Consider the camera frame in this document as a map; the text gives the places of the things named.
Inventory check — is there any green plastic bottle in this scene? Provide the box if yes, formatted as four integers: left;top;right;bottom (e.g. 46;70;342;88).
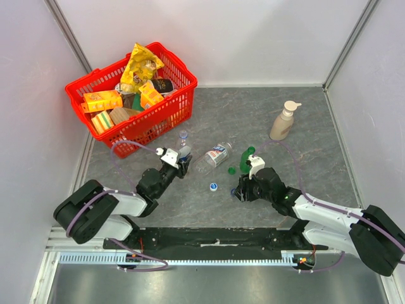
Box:
239;146;256;174

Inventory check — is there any green bottle cap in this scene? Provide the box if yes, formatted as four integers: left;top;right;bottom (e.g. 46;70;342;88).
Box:
228;167;236;175

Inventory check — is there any blue cap drink bottle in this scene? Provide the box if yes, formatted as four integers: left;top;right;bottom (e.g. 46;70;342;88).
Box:
176;130;192;161

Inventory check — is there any white blue bottle cap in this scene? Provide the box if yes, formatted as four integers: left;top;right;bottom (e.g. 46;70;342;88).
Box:
209;182;218;192

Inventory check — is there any clear Pocari Sweat bottle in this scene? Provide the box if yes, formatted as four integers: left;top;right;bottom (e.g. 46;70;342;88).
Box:
192;142;233;175

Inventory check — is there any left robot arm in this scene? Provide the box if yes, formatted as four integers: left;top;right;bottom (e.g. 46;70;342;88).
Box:
53;155;192;249

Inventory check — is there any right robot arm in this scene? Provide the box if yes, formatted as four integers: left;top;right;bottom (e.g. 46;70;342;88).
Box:
233;168;404;277

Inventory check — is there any beige pump dispenser bottle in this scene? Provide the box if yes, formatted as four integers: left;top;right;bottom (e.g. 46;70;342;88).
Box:
269;101;302;141

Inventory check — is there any red plastic shopping basket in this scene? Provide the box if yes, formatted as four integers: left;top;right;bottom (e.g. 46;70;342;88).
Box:
65;41;199;159

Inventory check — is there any brown wooden block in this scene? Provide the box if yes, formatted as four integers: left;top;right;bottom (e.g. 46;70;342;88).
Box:
109;107;141;125

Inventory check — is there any orange snack box right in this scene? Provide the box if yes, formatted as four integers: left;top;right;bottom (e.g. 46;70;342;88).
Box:
139;82;164;110

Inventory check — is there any orange snack box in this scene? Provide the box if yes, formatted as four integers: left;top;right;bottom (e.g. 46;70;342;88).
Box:
139;82;164;110
81;90;123;113

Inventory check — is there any striped sponge block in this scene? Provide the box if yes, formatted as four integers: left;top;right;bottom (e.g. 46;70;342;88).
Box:
91;110;115;134

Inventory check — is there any dark round can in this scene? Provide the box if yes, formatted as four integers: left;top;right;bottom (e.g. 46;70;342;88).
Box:
148;79;175;96

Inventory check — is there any orange snack box left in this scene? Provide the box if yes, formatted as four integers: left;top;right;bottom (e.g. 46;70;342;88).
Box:
81;90;123;113

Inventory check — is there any yellow snack bag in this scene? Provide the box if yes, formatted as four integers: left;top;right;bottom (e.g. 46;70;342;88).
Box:
119;43;164;94

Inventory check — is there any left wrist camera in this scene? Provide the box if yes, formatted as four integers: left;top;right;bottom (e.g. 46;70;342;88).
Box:
156;148;179;169

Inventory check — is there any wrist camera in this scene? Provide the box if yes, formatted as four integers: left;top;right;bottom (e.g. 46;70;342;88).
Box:
156;148;179;169
247;155;265;180

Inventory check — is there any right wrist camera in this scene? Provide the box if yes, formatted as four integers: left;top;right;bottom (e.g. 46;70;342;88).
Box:
247;155;265;180

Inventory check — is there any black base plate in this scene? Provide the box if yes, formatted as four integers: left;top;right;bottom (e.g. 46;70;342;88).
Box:
121;227;313;260

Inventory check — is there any white cable duct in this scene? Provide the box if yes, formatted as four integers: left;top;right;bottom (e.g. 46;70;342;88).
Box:
59;251;306;267

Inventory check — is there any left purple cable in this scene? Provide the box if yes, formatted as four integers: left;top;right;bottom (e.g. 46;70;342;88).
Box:
65;141;170;272

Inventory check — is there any purple cable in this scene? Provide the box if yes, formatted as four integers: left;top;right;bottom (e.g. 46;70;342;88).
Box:
65;141;170;272
252;139;405;274

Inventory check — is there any aluminium frame rail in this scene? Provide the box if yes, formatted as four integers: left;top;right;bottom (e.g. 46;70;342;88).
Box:
46;226;78;251

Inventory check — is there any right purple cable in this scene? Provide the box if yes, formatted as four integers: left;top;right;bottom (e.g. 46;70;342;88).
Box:
252;139;405;274

